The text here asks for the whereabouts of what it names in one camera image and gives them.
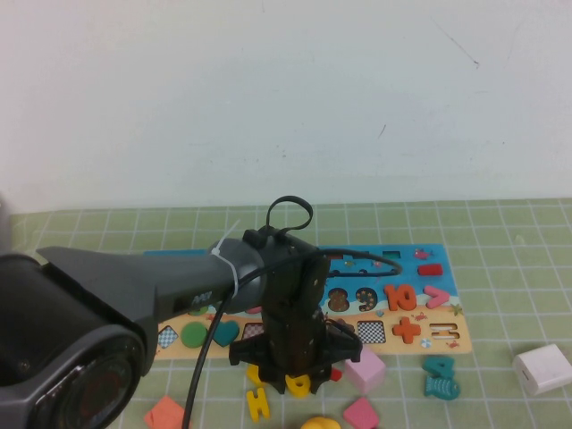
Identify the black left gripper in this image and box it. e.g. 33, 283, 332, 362
229, 258, 363, 396

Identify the yellow round number piece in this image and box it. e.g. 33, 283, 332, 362
284, 373, 313, 399

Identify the small yellow number piece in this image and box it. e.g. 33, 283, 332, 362
246, 364, 269, 389

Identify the yellow letter H piece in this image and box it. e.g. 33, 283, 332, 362
245, 387, 272, 424

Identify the yellow duck piece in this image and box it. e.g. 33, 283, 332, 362
299, 415, 341, 429

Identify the teal heart piece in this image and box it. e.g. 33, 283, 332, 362
212, 320, 241, 348

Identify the green circle piece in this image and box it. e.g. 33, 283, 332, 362
181, 321, 210, 349

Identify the orange plus sign piece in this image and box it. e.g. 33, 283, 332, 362
391, 315, 423, 345

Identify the orange number ten piece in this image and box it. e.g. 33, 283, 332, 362
383, 283, 418, 312

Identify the teal wooden fish piece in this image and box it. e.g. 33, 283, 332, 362
424, 374, 460, 399

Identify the teal number four piece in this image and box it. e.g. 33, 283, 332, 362
422, 355, 457, 380

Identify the colourful number puzzle board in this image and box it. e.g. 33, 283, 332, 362
142, 243, 474, 361

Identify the pink greater-than sign piece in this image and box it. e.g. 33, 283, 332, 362
424, 284, 451, 310

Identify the pink cube block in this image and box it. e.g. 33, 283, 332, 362
342, 347, 387, 394

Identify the pink pentagon block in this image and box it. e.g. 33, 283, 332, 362
342, 396, 380, 429

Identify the white zip tie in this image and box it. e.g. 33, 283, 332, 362
208, 219, 242, 299

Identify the orange block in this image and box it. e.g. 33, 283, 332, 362
143, 395, 193, 429

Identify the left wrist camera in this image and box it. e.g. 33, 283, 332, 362
299, 255, 332, 319

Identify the long black camera cable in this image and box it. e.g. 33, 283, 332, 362
181, 248, 403, 429

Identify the short black looped cable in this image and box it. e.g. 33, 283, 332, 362
266, 195, 314, 234

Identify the white USB wall charger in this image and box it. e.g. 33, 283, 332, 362
511, 342, 572, 397

